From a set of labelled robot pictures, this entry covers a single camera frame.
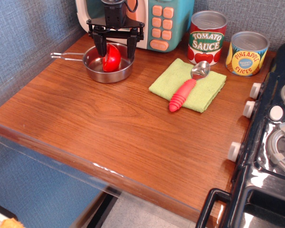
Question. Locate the grey stove knob top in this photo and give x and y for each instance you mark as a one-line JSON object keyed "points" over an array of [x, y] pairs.
{"points": [[255, 89]]}

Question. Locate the spoon with red handle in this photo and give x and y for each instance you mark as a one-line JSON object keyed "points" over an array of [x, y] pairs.
{"points": [[199, 71]]}

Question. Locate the grey stove knob middle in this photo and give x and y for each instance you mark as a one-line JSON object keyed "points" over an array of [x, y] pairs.
{"points": [[248, 109]]}

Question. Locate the small steel pan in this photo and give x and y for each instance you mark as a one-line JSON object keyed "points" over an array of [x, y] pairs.
{"points": [[94, 66]]}

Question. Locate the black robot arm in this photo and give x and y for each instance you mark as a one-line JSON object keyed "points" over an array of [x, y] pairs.
{"points": [[109, 35]]}

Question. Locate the toy microwave teal and white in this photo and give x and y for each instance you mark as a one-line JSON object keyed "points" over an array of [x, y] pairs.
{"points": [[166, 22]]}

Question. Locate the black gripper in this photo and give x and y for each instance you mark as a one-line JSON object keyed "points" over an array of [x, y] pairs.
{"points": [[116, 21]]}

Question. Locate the grey stove knob bottom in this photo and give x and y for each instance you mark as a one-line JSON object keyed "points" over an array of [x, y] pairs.
{"points": [[234, 151]]}

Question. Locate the tomato sauce toy can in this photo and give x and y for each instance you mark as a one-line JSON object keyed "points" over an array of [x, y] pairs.
{"points": [[206, 37]]}

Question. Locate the grey stove knob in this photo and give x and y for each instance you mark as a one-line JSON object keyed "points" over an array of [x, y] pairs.
{"points": [[234, 151], [255, 89], [248, 109]]}

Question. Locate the pineapple slices toy can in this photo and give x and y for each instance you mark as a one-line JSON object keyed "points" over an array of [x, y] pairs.
{"points": [[246, 54]]}

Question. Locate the black toy stove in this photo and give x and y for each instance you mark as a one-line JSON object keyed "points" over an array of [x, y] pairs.
{"points": [[257, 196]]}

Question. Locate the red toy tomato half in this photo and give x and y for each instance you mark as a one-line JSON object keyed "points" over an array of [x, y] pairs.
{"points": [[112, 59]]}

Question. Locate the green cloth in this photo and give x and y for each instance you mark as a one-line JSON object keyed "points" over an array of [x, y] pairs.
{"points": [[202, 94]]}

